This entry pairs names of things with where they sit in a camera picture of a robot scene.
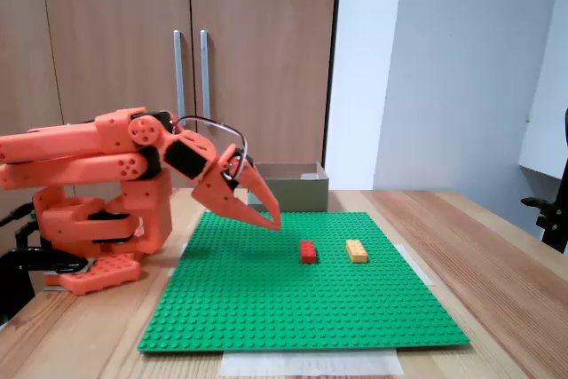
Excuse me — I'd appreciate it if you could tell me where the green lego baseplate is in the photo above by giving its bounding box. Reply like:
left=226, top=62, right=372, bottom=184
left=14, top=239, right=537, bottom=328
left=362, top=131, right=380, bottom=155
left=137, top=211, right=471, bottom=354

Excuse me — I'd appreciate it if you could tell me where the short masking tape strip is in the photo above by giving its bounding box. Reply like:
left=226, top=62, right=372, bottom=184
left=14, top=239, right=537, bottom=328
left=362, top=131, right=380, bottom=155
left=168, top=243, right=190, bottom=278

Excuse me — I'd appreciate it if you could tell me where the wide masking tape strip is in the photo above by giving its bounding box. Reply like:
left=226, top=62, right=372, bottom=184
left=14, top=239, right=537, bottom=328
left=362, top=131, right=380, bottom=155
left=220, top=349, right=405, bottom=378

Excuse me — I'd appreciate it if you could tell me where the open cardboard box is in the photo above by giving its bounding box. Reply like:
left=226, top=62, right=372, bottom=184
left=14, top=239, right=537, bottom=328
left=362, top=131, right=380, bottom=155
left=246, top=161, right=330, bottom=214

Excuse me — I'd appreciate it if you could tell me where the black office chair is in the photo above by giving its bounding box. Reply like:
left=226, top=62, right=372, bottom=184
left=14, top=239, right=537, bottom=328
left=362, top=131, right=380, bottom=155
left=521, top=107, right=568, bottom=256

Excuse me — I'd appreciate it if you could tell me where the red lego block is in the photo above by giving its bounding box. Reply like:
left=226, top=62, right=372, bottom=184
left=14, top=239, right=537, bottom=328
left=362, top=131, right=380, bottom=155
left=300, top=240, right=320, bottom=265

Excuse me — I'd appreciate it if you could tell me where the yellow lego block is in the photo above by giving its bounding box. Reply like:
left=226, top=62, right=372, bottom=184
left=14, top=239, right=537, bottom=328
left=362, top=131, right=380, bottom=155
left=345, top=239, right=371, bottom=264

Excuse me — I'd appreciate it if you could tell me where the black table clamp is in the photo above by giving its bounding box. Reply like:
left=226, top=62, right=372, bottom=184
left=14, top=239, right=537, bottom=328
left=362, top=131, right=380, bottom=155
left=0, top=227, right=92, bottom=327

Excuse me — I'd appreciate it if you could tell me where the black power cable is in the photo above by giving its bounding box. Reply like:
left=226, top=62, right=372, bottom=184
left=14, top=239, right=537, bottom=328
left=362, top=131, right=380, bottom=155
left=0, top=203, right=36, bottom=227

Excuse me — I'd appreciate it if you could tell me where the wooden cabinet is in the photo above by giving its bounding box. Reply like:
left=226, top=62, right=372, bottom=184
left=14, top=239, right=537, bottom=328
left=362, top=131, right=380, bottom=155
left=0, top=0, right=343, bottom=199

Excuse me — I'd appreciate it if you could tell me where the metal cabinet door handle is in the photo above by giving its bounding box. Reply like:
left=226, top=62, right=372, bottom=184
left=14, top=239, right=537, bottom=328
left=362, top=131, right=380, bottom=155
left=199, top=29, right=213, bottom=121
left=172, top=30, right=187, bottom=119

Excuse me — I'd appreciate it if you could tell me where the gripper servo cable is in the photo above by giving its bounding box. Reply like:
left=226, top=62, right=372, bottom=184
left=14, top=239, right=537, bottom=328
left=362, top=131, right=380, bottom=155
left=172, top=115, right=248, bottom=181

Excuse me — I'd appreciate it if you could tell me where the white panel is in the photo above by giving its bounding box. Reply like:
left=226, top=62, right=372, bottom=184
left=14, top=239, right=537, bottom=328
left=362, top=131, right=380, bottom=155
left=517, top=0, right=568, bottom=181

